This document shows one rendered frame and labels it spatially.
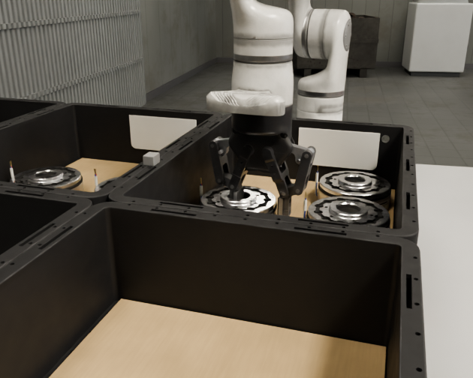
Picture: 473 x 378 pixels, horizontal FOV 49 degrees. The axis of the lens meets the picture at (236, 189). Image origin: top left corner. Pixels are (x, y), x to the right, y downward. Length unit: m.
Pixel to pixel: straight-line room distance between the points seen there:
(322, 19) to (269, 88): 0.42
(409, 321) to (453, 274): 0.56
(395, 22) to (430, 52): 1.06
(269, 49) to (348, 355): 0.33
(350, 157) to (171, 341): 0.46
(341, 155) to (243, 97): 0.30
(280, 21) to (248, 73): 0.07
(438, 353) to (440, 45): 7.07
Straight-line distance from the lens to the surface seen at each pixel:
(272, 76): 0.61
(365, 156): 0.83
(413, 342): 0.33
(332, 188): 0.74
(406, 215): 0.50
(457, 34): 7.72
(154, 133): 0.92
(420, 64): 7.66
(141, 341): 0.49
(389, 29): 8.49
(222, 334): 0.49
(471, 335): 0.77
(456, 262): 0.94
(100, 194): 0.54
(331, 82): 1.01
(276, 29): 0.60
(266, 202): 0.69
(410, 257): 0.43
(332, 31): 1.00
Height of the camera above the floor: 1.12
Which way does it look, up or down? 21 degrees down
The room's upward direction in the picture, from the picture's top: straight up
